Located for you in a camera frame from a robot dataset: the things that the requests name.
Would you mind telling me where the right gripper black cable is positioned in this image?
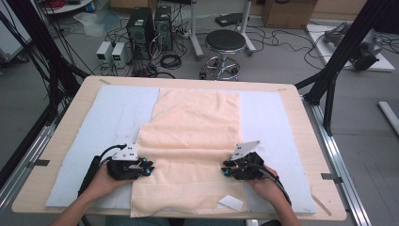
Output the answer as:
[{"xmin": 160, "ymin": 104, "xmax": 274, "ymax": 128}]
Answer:
[{"xmin": 255, "ymin": 162, "xmax": 293, "ymax": 207}]

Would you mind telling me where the black tape strip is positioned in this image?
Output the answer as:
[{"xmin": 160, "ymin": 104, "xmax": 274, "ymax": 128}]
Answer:
[
  {"xmin": 26, "ymin": 159, "xmax": 51, "ymax": 169},
  {"xmin": 320, "ymin": 172, "xmax": 343, "ymax": 185}
]

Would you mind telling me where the brown tape strip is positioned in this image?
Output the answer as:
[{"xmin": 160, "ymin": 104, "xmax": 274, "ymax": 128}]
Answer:
[{"xmin": 310, "ymin": 192, "xmax": 333, "ymax": 218}]

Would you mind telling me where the slim black computer tower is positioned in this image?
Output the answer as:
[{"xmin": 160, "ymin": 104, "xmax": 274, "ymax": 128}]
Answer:
[{"xmin": 153, "ymin": 5, "xmax": 174, "ymax": 51}]

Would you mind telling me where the coiled black cable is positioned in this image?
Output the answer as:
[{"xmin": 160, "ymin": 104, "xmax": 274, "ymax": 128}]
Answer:
[{"xmin": 159, "ymin": 54, "xmax": 183, "ymax": 71}]

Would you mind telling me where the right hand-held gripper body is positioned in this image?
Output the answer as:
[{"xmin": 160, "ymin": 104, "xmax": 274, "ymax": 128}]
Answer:
[{"xmin": 230, "ymin": 139, "xmax": 265, "ymax": 181}]

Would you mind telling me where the person's left hand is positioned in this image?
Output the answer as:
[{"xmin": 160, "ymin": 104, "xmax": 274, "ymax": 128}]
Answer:
[{"xmin": 87, "ymin": 163, "xmax": 134, "ymax": 200}]

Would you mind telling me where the flat black device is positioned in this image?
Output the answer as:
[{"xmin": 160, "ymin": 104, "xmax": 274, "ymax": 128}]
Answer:
[{"xmin": 215, "ymin": 12, "xmax": 245, "ymax": 28}]

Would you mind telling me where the black round stool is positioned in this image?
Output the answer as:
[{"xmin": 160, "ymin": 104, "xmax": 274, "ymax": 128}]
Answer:
[{"xmin": 199, "ymin": 28, "xmax": 247, "ymax": 81}]

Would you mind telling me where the large black computer tower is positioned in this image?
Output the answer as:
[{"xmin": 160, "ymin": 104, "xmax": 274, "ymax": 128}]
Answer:
[{"xmin": 125, "ymin": 7, "xmax": 157, "ymax": 60}]

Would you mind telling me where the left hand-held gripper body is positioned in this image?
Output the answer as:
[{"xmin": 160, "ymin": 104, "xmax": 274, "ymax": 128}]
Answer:
[{"xmin": 105, "ymin": 143, "xmax": 143, "ymax": 181}]

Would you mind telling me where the aluminium table rail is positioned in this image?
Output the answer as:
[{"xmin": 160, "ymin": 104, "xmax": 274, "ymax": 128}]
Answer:
[
  {"xmin": 301, "ymin": 94, "xmax": 373, "ymax": 226},
  {"xmin": 0, "ymin": 123, "xmax": 62, "ymax": 216}
]

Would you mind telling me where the light blue foam mat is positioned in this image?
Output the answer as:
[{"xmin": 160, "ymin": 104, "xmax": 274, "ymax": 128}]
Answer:
[{"xmin": 45, "ymin": 84, "xmax": 317, "ymax": 216}]

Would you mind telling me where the cardboard box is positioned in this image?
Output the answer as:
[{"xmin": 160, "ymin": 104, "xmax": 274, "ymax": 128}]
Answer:
[{"xmin": 262, "ymin": 0, "xmax": 318, "ymax": 30}]

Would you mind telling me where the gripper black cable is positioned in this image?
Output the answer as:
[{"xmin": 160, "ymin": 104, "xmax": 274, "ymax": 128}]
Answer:
[
  {"xmin": 255, "ymin": 162, "xmax": 293, "ymax": 207},
  {"xmin": 77, "ymin": 143, "xmax": 128, "ymax": 198}
]

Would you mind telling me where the white floor platform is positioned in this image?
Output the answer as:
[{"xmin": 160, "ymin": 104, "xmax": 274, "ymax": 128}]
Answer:
[{"xmin": 305, "ymin": 23, "xmax": 396, "ymax": 73}]

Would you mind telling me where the white power supply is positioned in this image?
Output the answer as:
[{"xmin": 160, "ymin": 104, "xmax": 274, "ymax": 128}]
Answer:
[
  {"xmin": 95, "ymin": 40, "xmax": 113, "ymax": 65},
  {"xmin": 111, "ymin": 41, "xmax": 130, "ymax": 69}
]

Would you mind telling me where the white desk leg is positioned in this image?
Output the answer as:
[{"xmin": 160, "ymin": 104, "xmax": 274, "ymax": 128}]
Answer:
[
  {"xmin": 236, "ymin": 0, "xmax": 257, "ymax": 57},
  {"xmin": 187, "ymin": 0, "xmax": 205, "ymax": 61}
]

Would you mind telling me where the clear plastic bag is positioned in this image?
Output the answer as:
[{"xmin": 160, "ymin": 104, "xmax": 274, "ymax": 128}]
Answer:
[{"xmin": 73, "ymin": 10, "xmax": 122, "ymax": 38}]

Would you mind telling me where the white tube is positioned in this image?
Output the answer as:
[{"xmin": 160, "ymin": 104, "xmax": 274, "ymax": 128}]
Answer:
[{"xmin": 377, "ymin": 101, "xmax": 399, "ymax": 137}]

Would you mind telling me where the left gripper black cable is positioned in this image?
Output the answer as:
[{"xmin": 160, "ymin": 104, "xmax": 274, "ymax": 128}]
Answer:
[{"xmin": 77, "ymin": 143, "xmax": 128, "ymax": 198}]

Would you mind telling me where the black frame post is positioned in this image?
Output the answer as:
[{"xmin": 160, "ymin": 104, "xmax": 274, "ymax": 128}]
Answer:
[
  {"xmin": 295, "ymin": 0, "xmax": 394, "ymax": 137},
  {"xmin": 5, "ymin": 0, "xmax": 89, "ymax": 126}
]

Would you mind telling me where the person's right hand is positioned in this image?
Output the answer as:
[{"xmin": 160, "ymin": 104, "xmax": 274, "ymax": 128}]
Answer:
[{"xmin": 247, "ymin": 165, "xmax": 284, "ymax": 202}]

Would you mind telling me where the beige towel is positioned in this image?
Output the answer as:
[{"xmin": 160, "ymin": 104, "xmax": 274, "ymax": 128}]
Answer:
[{"xmin": 129, "ymin": 88, "xmax": 249, "ymax": 218}]

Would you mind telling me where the round white table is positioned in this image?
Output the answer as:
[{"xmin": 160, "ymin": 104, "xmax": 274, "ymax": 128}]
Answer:
[{"xmin": 40, "ymin": 0, "xmax": 95, "ymax": 15}]

